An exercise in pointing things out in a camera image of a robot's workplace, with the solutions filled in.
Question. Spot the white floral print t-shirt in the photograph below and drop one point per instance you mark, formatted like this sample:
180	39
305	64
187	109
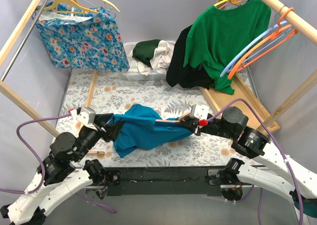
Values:
139	67

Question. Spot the beige wooden hanger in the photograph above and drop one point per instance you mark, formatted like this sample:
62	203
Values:
179	120

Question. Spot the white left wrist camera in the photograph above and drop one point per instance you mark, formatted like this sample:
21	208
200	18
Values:
84	115

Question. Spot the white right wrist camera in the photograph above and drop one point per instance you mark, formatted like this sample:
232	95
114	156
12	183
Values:
200	112

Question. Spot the blue t-shirt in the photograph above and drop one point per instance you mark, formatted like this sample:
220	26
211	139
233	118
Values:
142	131

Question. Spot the left wooden clothes rack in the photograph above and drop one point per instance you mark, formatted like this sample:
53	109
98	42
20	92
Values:
32	76

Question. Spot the light blue hanger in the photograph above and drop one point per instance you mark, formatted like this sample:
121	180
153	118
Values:
252	49

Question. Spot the yellow plastic hanger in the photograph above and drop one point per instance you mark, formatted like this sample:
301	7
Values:
72	3

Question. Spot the right wooden clothes rack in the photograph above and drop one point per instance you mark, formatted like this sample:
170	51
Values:
288	25

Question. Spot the metal rod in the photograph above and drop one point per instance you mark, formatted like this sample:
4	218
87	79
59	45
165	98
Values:
6	49

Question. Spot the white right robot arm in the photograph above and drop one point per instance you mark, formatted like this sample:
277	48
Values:
286	177

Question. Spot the white perforated plastic basket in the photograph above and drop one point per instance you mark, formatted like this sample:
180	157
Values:
128	47

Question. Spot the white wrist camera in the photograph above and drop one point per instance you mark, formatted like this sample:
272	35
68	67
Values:
200	112
84	115

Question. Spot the black t-shirt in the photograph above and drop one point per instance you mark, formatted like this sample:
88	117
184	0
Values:
187	76

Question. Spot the bright green t-shirt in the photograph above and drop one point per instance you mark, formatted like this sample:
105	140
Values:
217	36

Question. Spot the green and grey raglan shirt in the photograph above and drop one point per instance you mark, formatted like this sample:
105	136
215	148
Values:
156	54

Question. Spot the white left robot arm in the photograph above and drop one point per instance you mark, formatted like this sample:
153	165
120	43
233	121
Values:
56	178

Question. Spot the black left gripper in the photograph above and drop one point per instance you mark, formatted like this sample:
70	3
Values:
102	127

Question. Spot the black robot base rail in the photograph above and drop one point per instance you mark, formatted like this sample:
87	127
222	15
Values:
169	181

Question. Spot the blue floral garment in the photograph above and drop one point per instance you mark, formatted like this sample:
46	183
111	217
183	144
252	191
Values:
89	40

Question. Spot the orange plastic hanger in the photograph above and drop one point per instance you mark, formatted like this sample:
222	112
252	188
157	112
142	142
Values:
262	49

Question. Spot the floral patterned table mat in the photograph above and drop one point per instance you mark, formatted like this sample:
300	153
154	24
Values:
114	93

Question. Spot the wooden clothes rack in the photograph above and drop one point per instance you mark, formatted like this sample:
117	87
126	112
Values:
288	25
32	76

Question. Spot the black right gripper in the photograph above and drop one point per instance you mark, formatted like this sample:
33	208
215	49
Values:
193	125

